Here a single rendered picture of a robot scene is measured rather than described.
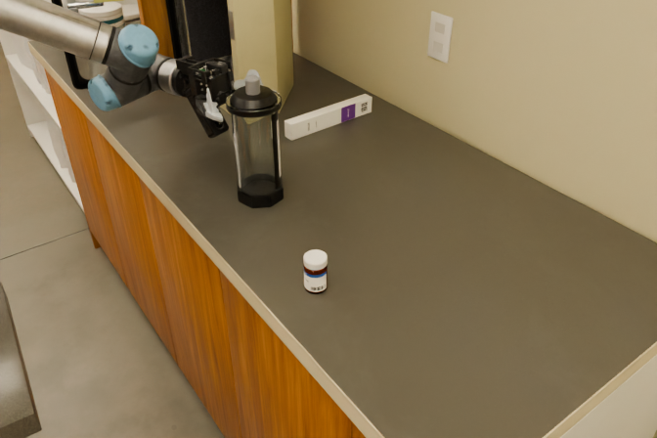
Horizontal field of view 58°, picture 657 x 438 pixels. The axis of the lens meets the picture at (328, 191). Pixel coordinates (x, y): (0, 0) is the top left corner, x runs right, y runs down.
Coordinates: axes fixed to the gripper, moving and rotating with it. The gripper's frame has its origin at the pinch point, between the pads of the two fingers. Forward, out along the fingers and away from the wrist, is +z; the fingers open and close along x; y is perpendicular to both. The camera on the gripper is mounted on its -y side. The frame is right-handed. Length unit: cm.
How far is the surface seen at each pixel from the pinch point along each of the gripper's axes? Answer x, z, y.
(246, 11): 24.4, -24.8, 10.3
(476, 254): 11, 45, -23
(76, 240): 18, -147, -106
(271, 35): 30.5, -23.5, 2.9
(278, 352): -20.5, 21.5, -36.3
